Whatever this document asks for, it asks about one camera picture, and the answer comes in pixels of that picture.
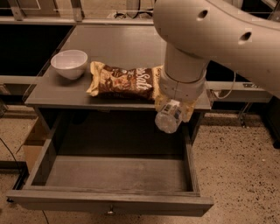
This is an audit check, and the white bowl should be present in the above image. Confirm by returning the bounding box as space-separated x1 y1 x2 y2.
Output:
51 50 88 80

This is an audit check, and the brown yellow snack bag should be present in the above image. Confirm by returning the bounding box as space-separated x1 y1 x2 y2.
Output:
87 61 163 101

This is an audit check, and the metal rail frame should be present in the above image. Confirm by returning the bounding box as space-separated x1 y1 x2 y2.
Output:
0 0 280 30

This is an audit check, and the white cable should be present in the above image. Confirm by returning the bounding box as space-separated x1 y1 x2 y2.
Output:
213 71 237 101

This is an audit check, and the grey cabinet with counter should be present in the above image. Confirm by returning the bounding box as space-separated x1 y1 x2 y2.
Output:
22 24 214 147

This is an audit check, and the cardboard box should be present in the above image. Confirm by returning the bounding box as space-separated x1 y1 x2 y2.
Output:
18 118 48 172

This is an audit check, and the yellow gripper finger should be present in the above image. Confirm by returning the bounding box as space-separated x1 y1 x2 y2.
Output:
182 101 196 123
154 92 170 112

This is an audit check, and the black floor cable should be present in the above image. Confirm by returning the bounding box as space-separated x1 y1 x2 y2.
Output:
0 136 51 224

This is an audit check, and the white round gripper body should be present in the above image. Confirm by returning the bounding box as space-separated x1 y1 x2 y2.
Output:
159 66 207 102

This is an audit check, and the open grey top drawer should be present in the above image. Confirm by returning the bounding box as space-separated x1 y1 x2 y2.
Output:
5 110 214 218

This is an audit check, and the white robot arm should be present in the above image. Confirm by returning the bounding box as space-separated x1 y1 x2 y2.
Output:
153 0 280 102

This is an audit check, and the clear plastic water bottle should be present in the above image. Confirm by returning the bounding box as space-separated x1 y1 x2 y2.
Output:
155 100 182 134

